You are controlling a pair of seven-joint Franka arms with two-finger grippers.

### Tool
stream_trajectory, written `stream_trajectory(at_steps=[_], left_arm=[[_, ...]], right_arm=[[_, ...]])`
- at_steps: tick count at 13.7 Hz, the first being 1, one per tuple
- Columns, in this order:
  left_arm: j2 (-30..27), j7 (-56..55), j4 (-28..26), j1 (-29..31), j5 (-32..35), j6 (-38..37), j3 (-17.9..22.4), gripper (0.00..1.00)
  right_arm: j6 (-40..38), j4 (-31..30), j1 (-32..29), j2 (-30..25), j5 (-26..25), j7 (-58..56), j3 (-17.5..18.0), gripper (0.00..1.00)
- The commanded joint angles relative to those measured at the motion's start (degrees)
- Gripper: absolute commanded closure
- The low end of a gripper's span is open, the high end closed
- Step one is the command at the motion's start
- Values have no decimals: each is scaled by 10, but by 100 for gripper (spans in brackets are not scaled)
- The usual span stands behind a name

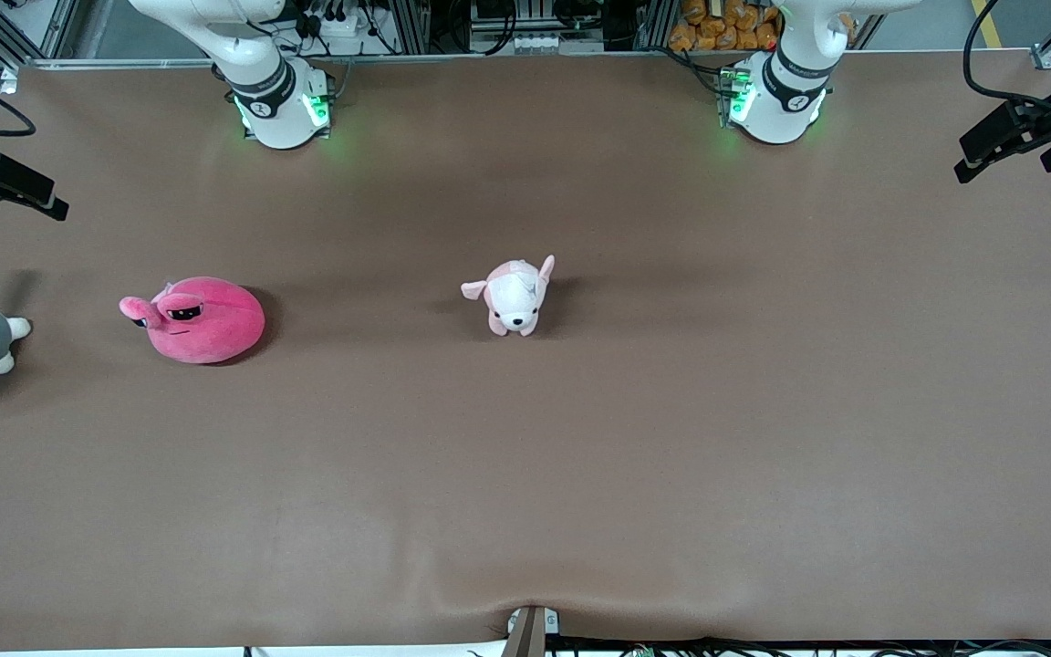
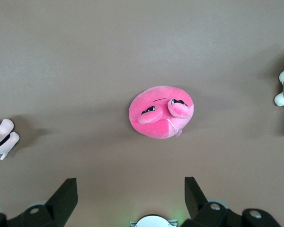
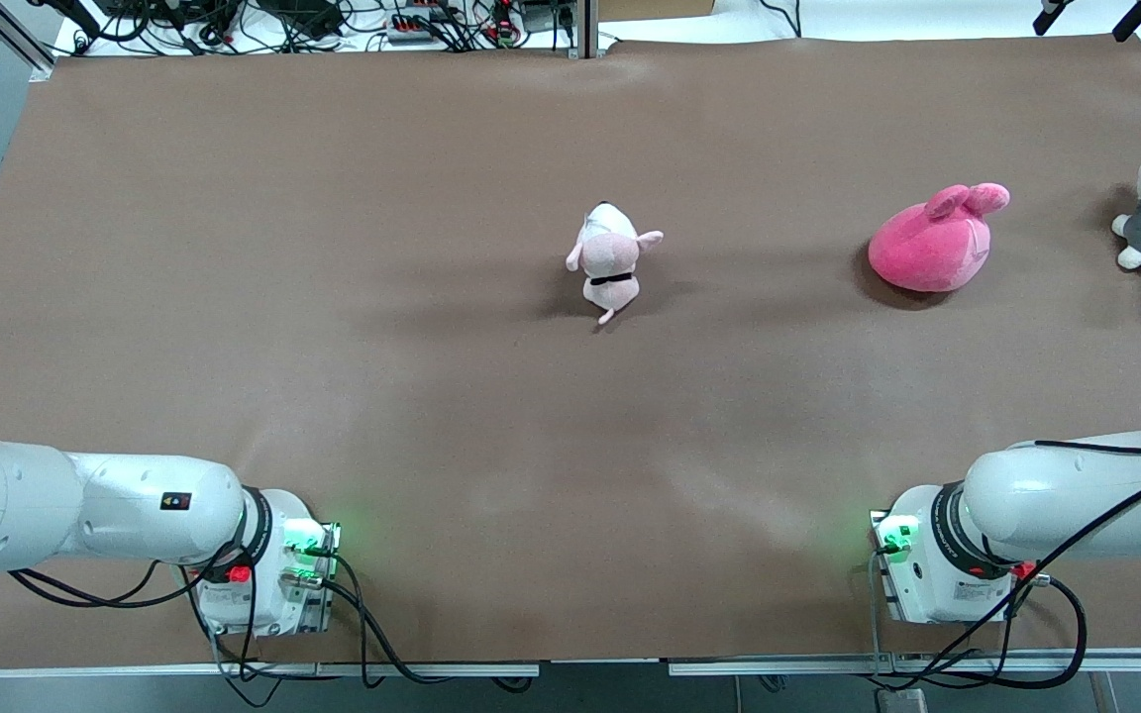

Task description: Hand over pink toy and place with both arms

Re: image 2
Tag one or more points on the round pink plush toy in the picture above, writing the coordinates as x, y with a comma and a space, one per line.
151, 127

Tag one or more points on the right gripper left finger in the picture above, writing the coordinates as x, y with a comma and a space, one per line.
61, 203

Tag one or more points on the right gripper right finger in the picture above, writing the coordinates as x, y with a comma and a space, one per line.
198, 208

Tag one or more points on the small white pink plush dog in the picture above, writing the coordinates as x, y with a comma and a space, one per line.
2, 132

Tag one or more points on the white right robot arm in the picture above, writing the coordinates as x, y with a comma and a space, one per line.
153, 222

